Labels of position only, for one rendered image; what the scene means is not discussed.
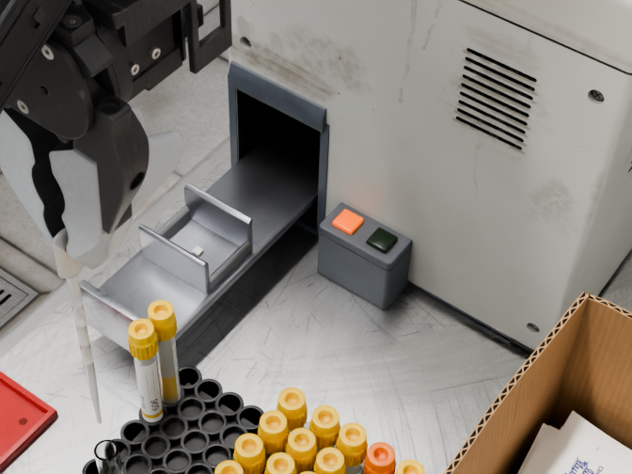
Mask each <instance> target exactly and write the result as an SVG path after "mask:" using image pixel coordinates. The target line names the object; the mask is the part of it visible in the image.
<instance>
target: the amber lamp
mask: <svg viewBox="0 0 632 474"><path fill-rule="evenodd" d="M363 220H364V219H363V218H362V217H360V216H358V215H356V214H355V213H352V212H350V211H348V210H346V209H345V210H344V211H343V212H342V213H341V214H340V215H339V216H338V217H337V218H336V219H335V220H334V221H333V226H335V227H337V228H338V229H341V230H343V231H345V232H347V233H348V234H352V233H353V232H354V231H355V230H356V229H357V228H358V227H359V226H360V225H361V224H362V223H363Z"/></svg>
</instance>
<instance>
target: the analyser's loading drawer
mask: <svg viewBox="0 0 632 474"><path fill-rule="evenodd" d="M319 162H320V158H319V157H317V156H315V155H313V154H312V153H310V152H308V151H306V150H303V149H301V148H299V147H297V146H295V145H294V144H293V143H291V142H289V141H287V140H285V139H283V138H281V137H279V136H277V135H275V134H273V133H270V134H268V135H267V136H266V137H264V138H263V140H262V141H261V142H259V143H258V144H257V145H256V146H255V147H254V148H253V149H252V150H251V151H249V152H248V153H247V154H246V155H245V156H244V157H243V158H242V159H241V160H240V161H238V162H237V163H236V164H235V165H234V166H233V167H232V168H231V169H229V170H228V171H227V172H226V173H225V174H224V175H223V176H222V177H221V178H220V179H218V180H217V181H216V182H215V183H214V184H213V185H212V186H211V187H210V188H208V189H207V190H206V191H205V192H204V191H202V190H200V189H199V188H197V187H195V186H194V185H193V184H191V183H189V182H187V183H186V184H185V186H184V198H185V206H184V207H182V208H181V209H180V210H179V211H178V212H177V213H176V214H175V215H173V216H172V217H171V218H170V219H169V220H168V221H167V222H166V223H165V224H164V225H163V226H161V227H160V228H159V229H158V230H157V231H156V232H155V231H153V230H152V229H149V228H148V227H146V226H144V225H142V224H139V226H138V228H139V234H140V241H141V248H142V249H141V250H140V251H138V252H137V253H136V254H135V255H134V256H133V257H132V258H131V259H130V260H129V261H127V262H126V263H125V264H124V265H123V266H122V267H121V268H120V269H119V270H117V271H116V273H115V274H113V275H112V276H111V277H110V278H108V279H107V280H106V281H105V282H104V283H103V285H102V286H101V287H100V288H96V287H95V286H93V285H92V284H90V283H88V282H87V281H85V280H84V279H83V280H82V281H80V282H79V284H80V290H81V294H82V300H83V305H84V311H85V315H86V321H87V324H88V325H90V326H91V327H93V328H94V329H96V330H97V331H99V332H100V333H102V334H103V335H105V336H106V337H108V338H109V339H111V340H112V341H114V342H115V343H117V344H118V345H120V346H121V347H123V348H125V349H126V350H128V351H129V345H128V337H129V332H128V328H129V325H130V324H131V322H133V321H134V320H137V319H147V318H148V315H149V314H148V308H149V306H150V304H151V303H153V302H155V301H157V300H166V301H167V302H169V303H170V304H171V305H172V306H173V310H174V314H175V315H176V320H177V328H178V330H177V331H176V332H177V333H176V334H175V340H177V339H178V338H179V337H180V336H181V335H182V334H183V333H184V332H185V331H186V330H187V329H188V328H189V327H190V326H191V325H192V324H193V323H194V322H195V321H196V320H197V319H198V318H199V317H200V316H201V315H202V314H203V313H204V312H205V311H206V310H207V309H208V308H209V307H210V306H211V305H212V304H213V303H214V302H215V301H216V300H217V299H218V298H219V297H220V296H221V295H222V294H223V293H224V292H225V291H226V290H227V289H228V288H229V287H230V286H231V285H232V284H233V283H234V282H235V281H236V280H237V279H238V278H239V277H240V276H241V275H242V274H243V273H244V272H245V271H246V270H247V269H248V268H249V267H250V266H251V265H252V264H253V263H254V262H255V261H256V260H257V259H258V258H259V257H260V256H261V255H262V254H263V253H264V252H265V251H267V250H268V249H269V248H270V247H271V246H272V245H273V244H274V243H275V242H276V241H277V240H278V239H279V238H280V237H281V236H282V235H283V234H284V233H285V232H286V231H287V230H288V229H289V228H290V227H291V226H292V225H293V224H294V223H295V222H296V221H297V220H298V219H299V218H300V217H301V216H302V215H303V214H304V213H305V212H306V211H307V210H308V209H309V208H310V207H311V206H312V205H313V204H314V203H315V202H316V201H317V200H318V185H319ZM196 246H199V247H200V248H202V249H203V250H204V253H203V254H202V255H201V256H200V257H197V256H195V255H194V254H192V250H193V249H194V248H195V247H196ZM129 352H130V351H129Z"/></svg>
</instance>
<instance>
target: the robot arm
mask: <svg viewBox="0 0 632 474"><path fill-rule="evenodd" d="M219 14H220V25H219V26H217V27H216V29H215V30H213V31H212V32H211V33H209V34H208V35H207V36H205V37H204V38H203V39H201V40H199V39H198V29H199V28H200V27H201V26H202V25H204V21H203V6H202V5H201V4H199V3H197V0H0V167H1V170H2V172H3V174H4V175H5V177H6V179H7V181H8V184H9V185H10V187H11V189H12V190H13V192H14V194H15V195H16V197H17V198H18V199H19V200H20V202H21V203H22V205H23V206H24V208H25V209H26V211H27V212H28V214H29V215H30V217H31V218H32V219H33V221H34V222H35V224H36V225H37V227H38V228H39V230H40V232H41V233H42V235H43V236H44V237H45V239H46V240H47V242H48V243H49V244H52V243H53V238H54V237H55V236H56V235H57V234H58V233H59V232H60V231H61V230H62V229H64V228H66V229H67V232H68V242H67V245H66V247H65V250H66V252H67V253H68V255H69V256H70V257H71V258H73V259H74V260H76V261H78V262H80V263H82V264H83V265H85V266H86V267H87V268H89V269H92V270H93V269H95V268H97V267H98V266H100V265H102V264H103V263H104V262H106V261H107V260H108V259H109V258H110V257H112V256H113V255H114V254H115V253H116V252H117V251H118V250H119V248H120V246H121V244H122V241H123V239H124V238H125V237H126V234H127V230H128V228H129V226H130V224H131V222H132V219H133V217H134V216H135V214H136V213H137V212H138V211H139V210H140V209H141V208H142V207H143V205H144V204H145V203H146V202H147V201H148V200H149V199H150V197H151V196H152V195H153V194H154V193H155V192H156V190H157V189H158V188H159V187H160V186H161V185H162V184H163V182H164V181H165V180H166V179H167V178H168V177H169V175H170V174H171V173H172V172H173V171H174V169H175V168H176V166H177V165H178V163H179V161H180V160H181V157H182V137H181V135H180V134H179V133H178V132H176V131H169V132H165V133H161V134H154V135H150V136H147V135H146V133H145V126H144V119H143V115H142V113H141V111H140V110H139V109H138V108H137V107H135V106H134V105H132V104H128V103H127V102H129V101H130V100H131V99H133V98H134V97H135V96H137V95H138V94H139V93H140V92H142V91H143V90H144V89H146V90H147V91H150V90H151V89H153V88H154V87H156V86H157V85H158V84H159V83H161V82H162V81H163V80H165V79H166V78H167V77H168V76H169V75H170V74H171V73H173V72H174V71H175V70H177V69H178V68H179V67H181V66H182V62H183V61H184V60H185V59H186V47H185V38H187V40H188V54H189V69H190V72H192V73H194V74H197V73H198V72H199V71H201V70H202V69H203V68H204V67H206V66H207V65H208V64H210V63H211V62H212V61H213V60H215V59H216V58H217V57H218V56H220V55H221V54H222V53H224V52H225V51H226V50H228V48H229V47H230V46H232V33H231V1H230V0H219Z"/></svg>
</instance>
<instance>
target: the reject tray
mask: <svg viewBox="0 0 632 474"><path fill-rule="evenodd" d="M57 418H58V414H57V411H56V410H55V409H54V408H53V407H52V406H51V405H49V404H48V403H46V402H44V401H43V400H42V399H40V398H39V397H37V396H36V395H34V394H33V393H32V392H30V391H29V390H27V389H26V388H24V387H22V386H21V385H20V384H18V383H17V382H15V381H14V380H12V379H11V378H9V377H8V376H7V375H5V374H4V373H2V372H1V371H0V473H1V472H2V471H3V470H4V469H5V468H6V467H7V466H8V465H9V464H10V463H11V462H12V461H13V460H14V459H15V458H16V457H17V456H18V455H19V454H20V453H21V452H22V451H23V450H25V449H26V448H27V447H28V446H29V445H30V444H31V443H32V442H33V441H34V440H35V439H36V438H37V437H38V436H39V435H40V434H41V433H42V432H43V431H44V430H45V429H46V428H47V427H48V426H49V425H50V424H51V423H53V422H54V421H55V420H56V419H57Z"/></svg>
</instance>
